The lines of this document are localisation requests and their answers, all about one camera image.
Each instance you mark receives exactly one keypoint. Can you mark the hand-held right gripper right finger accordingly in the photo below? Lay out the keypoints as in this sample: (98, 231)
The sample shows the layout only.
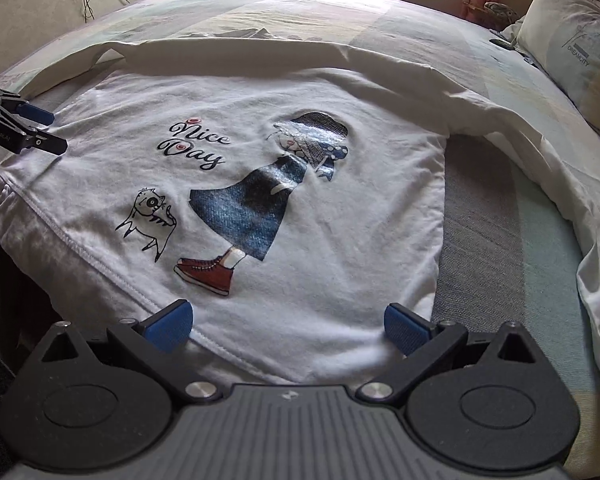
(405, 332)

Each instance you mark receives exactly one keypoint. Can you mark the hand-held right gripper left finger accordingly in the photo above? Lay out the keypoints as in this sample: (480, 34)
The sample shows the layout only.
(172, 326)

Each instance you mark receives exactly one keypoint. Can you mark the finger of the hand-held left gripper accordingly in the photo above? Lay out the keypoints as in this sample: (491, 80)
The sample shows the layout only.
(35, 111)
(45, 144)

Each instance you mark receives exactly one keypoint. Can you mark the white printed t-shirt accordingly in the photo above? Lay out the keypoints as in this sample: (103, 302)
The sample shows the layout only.
(330, 260)

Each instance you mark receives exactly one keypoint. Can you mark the small black device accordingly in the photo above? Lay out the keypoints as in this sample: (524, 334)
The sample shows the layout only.
(501, 43)

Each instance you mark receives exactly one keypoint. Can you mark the large patchwork pillow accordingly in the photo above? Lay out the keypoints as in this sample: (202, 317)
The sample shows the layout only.
(570, 45)

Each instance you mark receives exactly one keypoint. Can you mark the grey bundle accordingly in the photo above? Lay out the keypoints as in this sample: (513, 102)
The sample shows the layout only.
(500, 12)

